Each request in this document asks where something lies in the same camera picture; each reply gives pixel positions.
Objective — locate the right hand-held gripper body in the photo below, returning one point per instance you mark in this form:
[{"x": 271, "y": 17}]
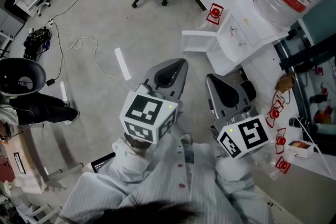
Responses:
[{"x": 244, "y": 133}]

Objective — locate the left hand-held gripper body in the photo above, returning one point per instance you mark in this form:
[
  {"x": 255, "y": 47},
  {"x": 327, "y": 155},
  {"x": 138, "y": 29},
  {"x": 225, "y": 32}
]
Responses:
[{"x": 147, "y": 112}]

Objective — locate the person's left forearm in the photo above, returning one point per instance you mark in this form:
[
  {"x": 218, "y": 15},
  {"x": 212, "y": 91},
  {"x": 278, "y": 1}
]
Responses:
[{"x": 131, "y": 160}]

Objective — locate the person's right forearm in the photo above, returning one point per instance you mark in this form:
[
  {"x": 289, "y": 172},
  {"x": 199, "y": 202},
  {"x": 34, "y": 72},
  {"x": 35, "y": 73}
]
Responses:
[{"x": 233, "y": 173}]

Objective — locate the white water dispenser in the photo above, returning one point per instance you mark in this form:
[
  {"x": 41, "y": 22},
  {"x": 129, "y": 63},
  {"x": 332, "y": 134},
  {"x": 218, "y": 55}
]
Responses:
[{"x": 236, "y": 42}]

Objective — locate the clear bottle with red cap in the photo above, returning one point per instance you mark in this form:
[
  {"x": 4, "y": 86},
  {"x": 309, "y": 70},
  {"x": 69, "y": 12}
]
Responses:
[
  {"x": 215, "y": 13},
  {"x": 281, "y": 141},
  {"x": 283, "y": 165},
  {"x": 274, "y": 113}
]

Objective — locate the black cylinder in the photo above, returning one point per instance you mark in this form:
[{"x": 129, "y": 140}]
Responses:
[{"x": 298, "y": 122}]

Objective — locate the wide white flat strip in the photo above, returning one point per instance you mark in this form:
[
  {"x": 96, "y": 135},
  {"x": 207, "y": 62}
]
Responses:
[{"x": 122, "y": 63}]

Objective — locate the small white printed box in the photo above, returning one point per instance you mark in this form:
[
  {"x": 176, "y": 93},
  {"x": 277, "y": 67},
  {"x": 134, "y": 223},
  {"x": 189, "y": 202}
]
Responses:
[{"x": 300, "y": 149}]

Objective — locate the brown woven pouch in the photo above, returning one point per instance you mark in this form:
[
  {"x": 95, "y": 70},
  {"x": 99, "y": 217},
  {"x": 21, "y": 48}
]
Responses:
[{"x": 285, "y": 82}]

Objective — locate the person's white striped shirt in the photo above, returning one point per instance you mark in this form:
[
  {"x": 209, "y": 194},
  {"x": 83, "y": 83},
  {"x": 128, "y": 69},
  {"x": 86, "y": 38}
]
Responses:
[{"x": 162, "y": 191}]

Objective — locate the narrow white flat strip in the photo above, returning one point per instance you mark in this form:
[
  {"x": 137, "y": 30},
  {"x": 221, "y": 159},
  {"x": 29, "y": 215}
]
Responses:
[{"x": 63, "y": 91}]

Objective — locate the black power adapter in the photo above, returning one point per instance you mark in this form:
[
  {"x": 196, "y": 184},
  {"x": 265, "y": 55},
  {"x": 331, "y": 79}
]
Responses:
[{"x": 50, "y": 82}]

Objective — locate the light wooden desk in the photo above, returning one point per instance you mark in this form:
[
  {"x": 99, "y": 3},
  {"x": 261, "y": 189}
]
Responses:
[{"x": 29, "y": 160}]

